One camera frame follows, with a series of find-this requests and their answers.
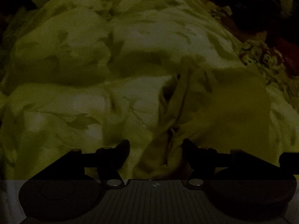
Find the plain beige small garment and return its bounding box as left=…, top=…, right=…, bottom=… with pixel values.
left=133, top=56, right=277, bottom=180

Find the white leaf-print duvet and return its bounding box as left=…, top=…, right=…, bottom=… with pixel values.
left=1, top=0, right=298, bottom=180

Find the monkey-print yellow blanket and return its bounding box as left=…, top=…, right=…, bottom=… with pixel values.
left=208, top=4, right=288, bottom=85

